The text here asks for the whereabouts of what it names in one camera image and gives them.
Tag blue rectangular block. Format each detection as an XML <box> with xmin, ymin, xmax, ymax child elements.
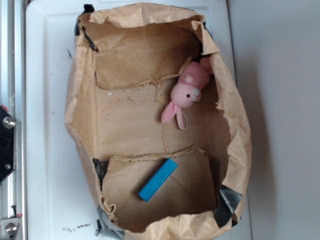
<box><xmin>138</xmin><ymin>158</ymin><xmax>178</xmax><ymax>202</ymax></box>

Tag pink plush bunny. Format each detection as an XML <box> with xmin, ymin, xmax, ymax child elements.
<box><xmin>161</xmin><ymin>56</ymin><xmax>213</xmax><ymax>130</ymax></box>

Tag aluminium frame rail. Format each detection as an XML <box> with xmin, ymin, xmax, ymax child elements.
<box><xmin>0</xmin><ymin>0</ymin><xmax>28</xmax><ymax>240</ymax></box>

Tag brown paper bag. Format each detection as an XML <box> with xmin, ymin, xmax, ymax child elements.
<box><xmin>64</xmin><ymin>2</ymin><xmax>252</xmax><ymax>240</ymax></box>

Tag black metal bracket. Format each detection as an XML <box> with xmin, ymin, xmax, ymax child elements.
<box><xmin>0</xmin><ymin>105</ymin><xmax>16</xmax><ymax>183</ymax></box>

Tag silver corner bracket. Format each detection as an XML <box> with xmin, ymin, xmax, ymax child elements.
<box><xmin>0</xmin><ymin>217</ymin><xmax>23</xmax><ymax>240</ymax></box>

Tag white plastic tray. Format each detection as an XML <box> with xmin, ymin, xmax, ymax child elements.
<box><xmin>24</xmin><ymin>0</ymin><xmax>253</xmax><ymax>240</ymax></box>

